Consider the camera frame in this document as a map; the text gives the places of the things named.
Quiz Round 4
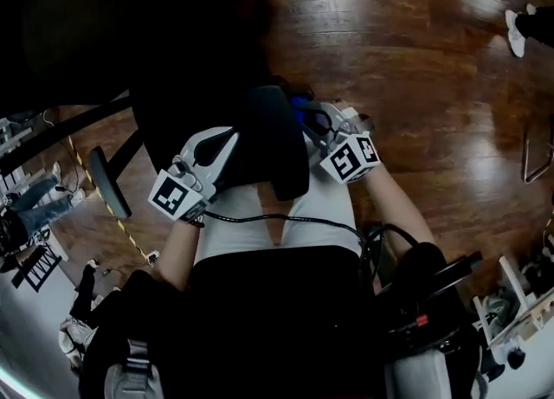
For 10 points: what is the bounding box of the black chest device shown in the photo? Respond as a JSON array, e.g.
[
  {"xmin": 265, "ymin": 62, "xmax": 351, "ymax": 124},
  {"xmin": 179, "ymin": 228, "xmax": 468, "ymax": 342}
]
[{"xmin": 380, "ymin": 249, "xmax": 485, "ymax": 349}]

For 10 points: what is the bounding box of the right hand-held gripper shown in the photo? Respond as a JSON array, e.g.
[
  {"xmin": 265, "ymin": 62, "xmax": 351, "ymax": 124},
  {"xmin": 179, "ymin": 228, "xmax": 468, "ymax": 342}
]
[{"xmin": 302, "ymin": 101, "xmax": 382, "ymax": 185}]

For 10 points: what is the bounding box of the person's right forearm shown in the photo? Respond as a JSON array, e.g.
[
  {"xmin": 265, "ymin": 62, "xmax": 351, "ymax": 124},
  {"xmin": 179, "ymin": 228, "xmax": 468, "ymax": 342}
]
[{"xmin": 366, "ymin": 163, "xmax": 435, "ymax": 258}]

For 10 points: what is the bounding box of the white wooden rack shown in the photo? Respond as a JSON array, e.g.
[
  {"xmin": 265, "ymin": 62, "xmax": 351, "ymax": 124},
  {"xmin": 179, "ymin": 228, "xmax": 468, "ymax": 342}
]
[{"xmin": 471, "ymin": 254, "xmax": 554, "ymax": 349}]

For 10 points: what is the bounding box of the yellow black floor tape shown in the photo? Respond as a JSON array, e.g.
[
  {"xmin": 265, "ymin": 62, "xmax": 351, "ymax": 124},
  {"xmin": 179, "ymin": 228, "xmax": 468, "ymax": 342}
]
[{"xmin": 67, "ymin": 135, "xmax": 153, "ymax": 261}]

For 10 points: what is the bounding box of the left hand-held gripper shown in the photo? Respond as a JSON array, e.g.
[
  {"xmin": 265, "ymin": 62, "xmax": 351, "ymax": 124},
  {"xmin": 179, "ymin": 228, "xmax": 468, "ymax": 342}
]
[{"xmin": 147, "ymin": 125, "xmax": 241, "ymax": 222}]

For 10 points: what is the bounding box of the copper stool frame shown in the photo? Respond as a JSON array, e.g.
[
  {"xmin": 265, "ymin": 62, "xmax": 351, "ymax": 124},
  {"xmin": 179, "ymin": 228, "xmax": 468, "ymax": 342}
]
[{"xmin": 521, "ymin": 126, "xmax": 554, "ymax": 185}]

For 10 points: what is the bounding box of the grey shoulder strap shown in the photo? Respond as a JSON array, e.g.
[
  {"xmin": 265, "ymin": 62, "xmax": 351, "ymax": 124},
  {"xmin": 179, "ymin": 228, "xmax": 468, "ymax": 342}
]
[{"xmin": 103, "ymin": 338, "xmax": 162, "ymax": 399}]

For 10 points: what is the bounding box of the person's black shirt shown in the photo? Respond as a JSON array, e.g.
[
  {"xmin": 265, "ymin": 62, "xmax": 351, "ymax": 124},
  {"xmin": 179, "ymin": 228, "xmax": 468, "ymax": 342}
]
[{"xmin": 77, "ymin": 241, "xmax": 481, "ymax": 399}]

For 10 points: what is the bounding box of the black grid rack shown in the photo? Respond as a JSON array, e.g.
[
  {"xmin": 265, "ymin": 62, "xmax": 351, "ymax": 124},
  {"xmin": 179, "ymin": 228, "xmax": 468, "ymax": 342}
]
[{"xmin": 10, "ymin": 244, "xmax": 64, "ymax": 294}]

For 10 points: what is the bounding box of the black mesh office chair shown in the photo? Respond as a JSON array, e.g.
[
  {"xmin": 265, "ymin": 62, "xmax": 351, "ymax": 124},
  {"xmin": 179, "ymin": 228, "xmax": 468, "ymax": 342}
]
[{"xmin": 0, "ymin": 0, "xmax": 312, "ymax": 220}]

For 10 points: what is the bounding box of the dark bead bracelet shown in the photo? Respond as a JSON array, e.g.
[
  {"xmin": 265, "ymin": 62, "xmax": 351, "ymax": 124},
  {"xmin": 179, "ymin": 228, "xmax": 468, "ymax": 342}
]
[{"xmin": 184, "ymin": 209, "xmax": 208, "ymax": 229}]

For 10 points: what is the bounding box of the person's left forearm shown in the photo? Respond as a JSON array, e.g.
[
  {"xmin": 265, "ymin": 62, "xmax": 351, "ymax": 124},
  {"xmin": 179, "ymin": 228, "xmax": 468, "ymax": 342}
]
[{"xmin": 153, "ymin": 218, "xmax": 205, "ymax": 291}]

